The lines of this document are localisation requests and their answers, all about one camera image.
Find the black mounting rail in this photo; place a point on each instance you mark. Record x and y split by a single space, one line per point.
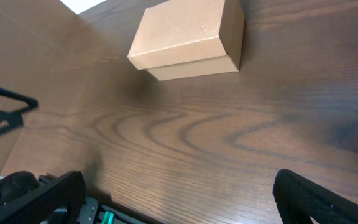
93 212

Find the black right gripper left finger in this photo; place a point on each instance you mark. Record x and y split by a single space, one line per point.
58 201

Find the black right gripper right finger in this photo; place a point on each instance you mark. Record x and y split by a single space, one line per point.
300 200

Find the cardboard box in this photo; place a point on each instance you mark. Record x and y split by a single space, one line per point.
189 38

